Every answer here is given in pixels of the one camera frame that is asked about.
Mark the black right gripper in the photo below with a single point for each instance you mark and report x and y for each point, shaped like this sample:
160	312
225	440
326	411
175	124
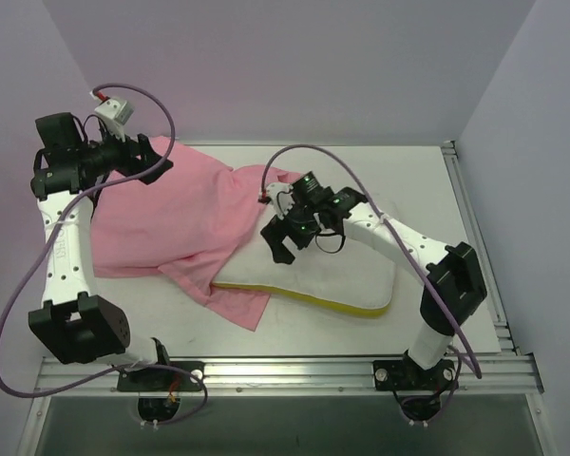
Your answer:
288	228

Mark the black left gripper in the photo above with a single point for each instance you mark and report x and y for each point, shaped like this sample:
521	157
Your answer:
140	155

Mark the white pillow yellow edge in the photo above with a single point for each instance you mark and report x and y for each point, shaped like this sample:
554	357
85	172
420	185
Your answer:
355	281

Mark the pink fabric pillowcase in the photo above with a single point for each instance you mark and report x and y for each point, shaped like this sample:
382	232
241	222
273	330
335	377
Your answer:
185	226

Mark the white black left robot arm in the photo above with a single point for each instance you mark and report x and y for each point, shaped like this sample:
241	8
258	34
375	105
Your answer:
75	323

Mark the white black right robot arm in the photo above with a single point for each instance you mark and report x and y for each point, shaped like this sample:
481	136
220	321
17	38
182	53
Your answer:
454	285

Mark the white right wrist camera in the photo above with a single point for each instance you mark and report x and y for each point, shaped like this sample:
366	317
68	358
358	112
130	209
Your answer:
280	195

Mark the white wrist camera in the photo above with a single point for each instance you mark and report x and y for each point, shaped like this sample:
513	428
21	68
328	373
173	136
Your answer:
280	195
115	113

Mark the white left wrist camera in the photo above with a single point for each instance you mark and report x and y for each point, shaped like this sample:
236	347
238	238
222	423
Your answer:
115	113

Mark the aluminium front frame rail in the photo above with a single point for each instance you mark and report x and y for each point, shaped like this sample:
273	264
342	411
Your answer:
504	373

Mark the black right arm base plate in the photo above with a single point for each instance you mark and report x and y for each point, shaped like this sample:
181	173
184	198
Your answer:
404	375

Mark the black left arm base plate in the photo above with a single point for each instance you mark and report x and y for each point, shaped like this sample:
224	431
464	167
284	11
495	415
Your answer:
155	380

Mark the aluminium right side rail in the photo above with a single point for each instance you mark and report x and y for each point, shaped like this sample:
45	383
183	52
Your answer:
493	301

